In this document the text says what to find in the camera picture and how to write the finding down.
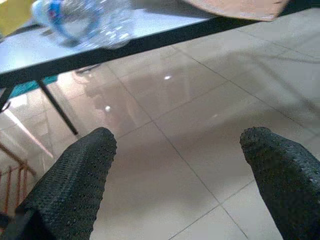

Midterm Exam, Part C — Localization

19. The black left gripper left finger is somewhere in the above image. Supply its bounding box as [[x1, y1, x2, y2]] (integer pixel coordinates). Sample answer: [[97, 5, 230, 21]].
[[7, 126, 118, 240]]

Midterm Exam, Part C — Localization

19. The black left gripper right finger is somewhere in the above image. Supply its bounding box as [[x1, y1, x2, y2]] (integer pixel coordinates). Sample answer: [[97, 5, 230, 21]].
[[239, 126, 320, 240]]

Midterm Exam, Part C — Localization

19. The brown cardboard piece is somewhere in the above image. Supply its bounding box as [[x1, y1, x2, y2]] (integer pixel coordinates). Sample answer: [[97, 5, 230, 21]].
[[184, 0, 291, 23]]

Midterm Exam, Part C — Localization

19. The wooden slatted rack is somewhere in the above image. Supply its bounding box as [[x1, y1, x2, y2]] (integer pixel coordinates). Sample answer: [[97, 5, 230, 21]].
[[0, 142, 37, 216]]

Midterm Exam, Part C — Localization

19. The teal cloth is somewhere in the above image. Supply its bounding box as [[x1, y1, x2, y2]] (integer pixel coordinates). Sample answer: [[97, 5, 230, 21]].
[[11, 74, 58, 97]]

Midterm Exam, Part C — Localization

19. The clear plastic bottle blue label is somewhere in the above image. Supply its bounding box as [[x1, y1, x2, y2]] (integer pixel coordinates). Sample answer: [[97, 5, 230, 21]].
[[31, 0, 133, 50]]

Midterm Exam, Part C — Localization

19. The yellow box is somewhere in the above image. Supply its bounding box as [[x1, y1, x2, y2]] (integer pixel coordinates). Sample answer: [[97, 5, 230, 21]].
[[0, 0, 36, 38]]

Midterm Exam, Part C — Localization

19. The grey table with black frame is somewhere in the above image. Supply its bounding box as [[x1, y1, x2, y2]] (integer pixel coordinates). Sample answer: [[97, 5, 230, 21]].
[[0, 0, 320, 136]]

